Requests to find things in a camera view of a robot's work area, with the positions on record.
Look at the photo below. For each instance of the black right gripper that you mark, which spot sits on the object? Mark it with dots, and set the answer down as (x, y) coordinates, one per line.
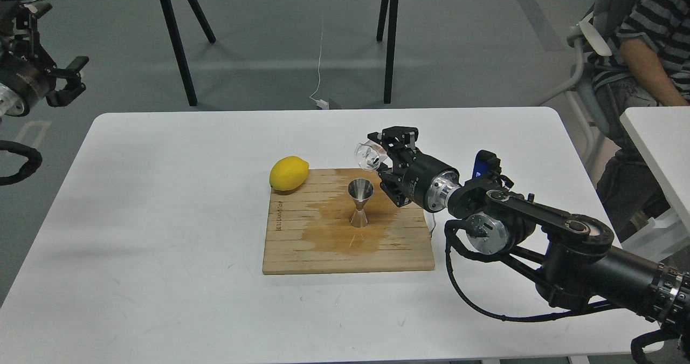
(420, 179)

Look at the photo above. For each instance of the seated person striped shirt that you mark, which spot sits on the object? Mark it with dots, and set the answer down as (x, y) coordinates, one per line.
(648, 68)

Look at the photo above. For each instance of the small clear glass cup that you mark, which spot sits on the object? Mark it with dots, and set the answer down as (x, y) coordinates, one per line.
(370, 156)

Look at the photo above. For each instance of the wooden cutting board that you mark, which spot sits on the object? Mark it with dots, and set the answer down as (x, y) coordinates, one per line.
(309, 230)

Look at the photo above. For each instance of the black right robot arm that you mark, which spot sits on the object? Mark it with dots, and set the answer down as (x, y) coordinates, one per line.
(569, 257)

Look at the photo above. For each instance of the steel jigger measuring cup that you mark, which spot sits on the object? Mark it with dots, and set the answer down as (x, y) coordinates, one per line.
(360, 190)

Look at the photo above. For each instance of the white side table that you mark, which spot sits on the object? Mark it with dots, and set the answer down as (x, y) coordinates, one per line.
(661, 135)

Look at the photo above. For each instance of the grey office chair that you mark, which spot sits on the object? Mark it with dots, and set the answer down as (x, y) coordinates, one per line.
(656, 238)

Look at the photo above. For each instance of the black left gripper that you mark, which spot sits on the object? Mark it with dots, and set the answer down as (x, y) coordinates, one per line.
(23, 80)

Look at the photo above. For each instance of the yellow lemon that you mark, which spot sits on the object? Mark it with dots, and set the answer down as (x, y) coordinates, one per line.
(288, 173)

